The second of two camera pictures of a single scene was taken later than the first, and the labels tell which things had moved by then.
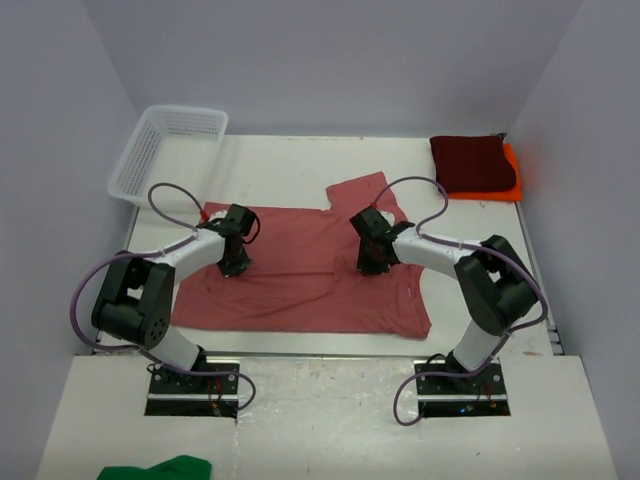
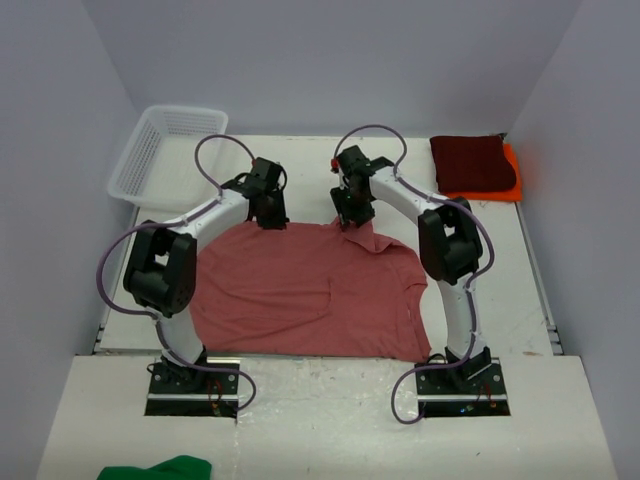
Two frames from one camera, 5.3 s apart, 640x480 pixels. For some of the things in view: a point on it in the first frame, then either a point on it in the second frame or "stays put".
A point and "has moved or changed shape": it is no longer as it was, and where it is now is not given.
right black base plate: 483,395 stays put
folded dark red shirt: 471,163 stays put
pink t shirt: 304,271 has moved or changed shape
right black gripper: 367,269 to 346,214
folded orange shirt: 512,194 stays put
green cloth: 177,468 stays put
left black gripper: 236,268 to 278,221
